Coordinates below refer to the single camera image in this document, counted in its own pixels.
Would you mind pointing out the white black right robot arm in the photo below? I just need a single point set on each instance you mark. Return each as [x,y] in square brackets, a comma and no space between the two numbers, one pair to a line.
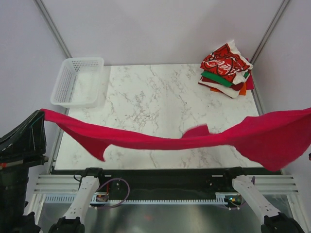
[272,219]

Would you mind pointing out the orange folded shirt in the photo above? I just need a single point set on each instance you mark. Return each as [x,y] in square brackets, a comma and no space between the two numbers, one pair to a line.
[242,92]

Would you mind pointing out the dark red folded shirt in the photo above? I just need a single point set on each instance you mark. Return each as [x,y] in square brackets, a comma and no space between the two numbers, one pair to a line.
[208,82]

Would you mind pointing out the red white printed shirt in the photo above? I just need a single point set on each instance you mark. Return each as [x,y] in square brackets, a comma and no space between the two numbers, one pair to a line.
[228,63]

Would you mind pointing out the magenta folded shirt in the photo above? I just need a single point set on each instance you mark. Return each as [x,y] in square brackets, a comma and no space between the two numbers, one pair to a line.
[249,82]

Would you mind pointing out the white folded shirt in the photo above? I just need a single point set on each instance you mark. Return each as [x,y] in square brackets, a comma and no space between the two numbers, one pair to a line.
[227,91]

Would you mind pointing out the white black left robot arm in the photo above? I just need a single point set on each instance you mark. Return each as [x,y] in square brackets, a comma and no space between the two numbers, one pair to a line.
[13,189]

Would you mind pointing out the left aluminium frame post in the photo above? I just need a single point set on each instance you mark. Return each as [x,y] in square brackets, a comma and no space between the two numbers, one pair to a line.
[52,27]

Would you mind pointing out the right aluminium frame post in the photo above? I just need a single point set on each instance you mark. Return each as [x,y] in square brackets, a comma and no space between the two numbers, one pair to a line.
[273,24]

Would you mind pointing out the white plastic basket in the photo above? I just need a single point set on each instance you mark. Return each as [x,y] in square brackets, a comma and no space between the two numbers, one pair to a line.
[78,83]

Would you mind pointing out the white slotted cable duct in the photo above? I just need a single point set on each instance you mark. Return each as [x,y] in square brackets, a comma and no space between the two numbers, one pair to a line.
[100,199]

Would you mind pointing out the aluminium frame post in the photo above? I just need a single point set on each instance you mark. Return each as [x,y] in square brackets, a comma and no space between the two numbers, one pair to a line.
[273,24]
[52,27]

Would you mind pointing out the crimson red t shirt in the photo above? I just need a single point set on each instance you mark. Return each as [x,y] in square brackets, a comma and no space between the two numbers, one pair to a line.
[273,140]

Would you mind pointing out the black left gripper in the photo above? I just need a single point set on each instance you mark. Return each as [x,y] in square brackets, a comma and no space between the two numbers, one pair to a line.
[27,142]

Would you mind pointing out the green folded shirt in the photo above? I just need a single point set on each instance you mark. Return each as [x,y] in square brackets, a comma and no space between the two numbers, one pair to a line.
[213,78]

